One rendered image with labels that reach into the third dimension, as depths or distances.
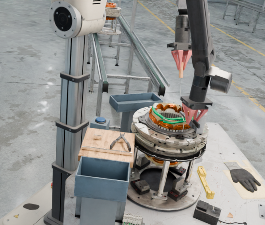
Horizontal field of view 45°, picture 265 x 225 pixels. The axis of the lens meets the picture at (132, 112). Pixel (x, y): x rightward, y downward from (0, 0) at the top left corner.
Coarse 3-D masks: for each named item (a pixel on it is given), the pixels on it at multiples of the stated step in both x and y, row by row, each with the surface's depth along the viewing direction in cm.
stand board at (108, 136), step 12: (96, 132) 123; (108, 132) 125; (84, 144) 115; (96, 144) 116; (108, 144) 117; (120, 144) 118; (132, 144) 119; (96, 156) 109; (108, 156) 110; (120, 156) 111; (132, 156) 112
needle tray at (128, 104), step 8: (112, 96) 158; (120, 96) 160; (128, 96) 163; (136, 96) 165; (144, 96) 167; (152, 96) 169; (112, 104) 156; (120, 104) 150; (128, 104) 152; (136, 104) 154; (144, 104) 156; (152, 104) 158; (128, 112) 157; (128, 120) 158; (120, 128) 168; (128, 128) 160
